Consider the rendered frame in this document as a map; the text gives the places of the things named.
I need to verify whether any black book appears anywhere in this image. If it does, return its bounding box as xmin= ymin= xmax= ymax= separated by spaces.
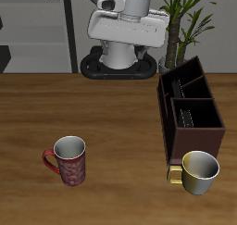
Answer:
xmin=178 ymin=107 xmax=195 ymax=129
xmin=170 ymin=78 xmax=186 ymax=99

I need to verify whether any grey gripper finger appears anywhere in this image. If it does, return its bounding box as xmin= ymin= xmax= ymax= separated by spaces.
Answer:
xmin=99 ymin=39 xmax=110 ymax=56
xmin=136 ymin=45 xmax=150 ymax=61

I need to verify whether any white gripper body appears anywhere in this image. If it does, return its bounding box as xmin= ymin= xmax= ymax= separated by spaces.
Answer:
xmin=87 ymin=8 xmax=171 ymax=49

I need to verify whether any red patterned mug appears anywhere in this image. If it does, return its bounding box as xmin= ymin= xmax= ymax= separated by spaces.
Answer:
xmin=42 ymin=135 xmax=87 ymax=187

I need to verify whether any dark brown desk caddy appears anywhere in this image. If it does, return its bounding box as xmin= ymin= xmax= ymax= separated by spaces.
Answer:
xmin=156 ymin=56 xmax=227 ymax=168

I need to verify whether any yellow and white mug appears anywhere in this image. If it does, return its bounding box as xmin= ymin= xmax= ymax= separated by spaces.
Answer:
xmin=167 ymin=150 xmax=221 ymax=196

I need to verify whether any green pot plant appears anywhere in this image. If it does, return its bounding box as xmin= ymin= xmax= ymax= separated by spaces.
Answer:
xmin=158 ymin=0 xmax=220 ymax=74

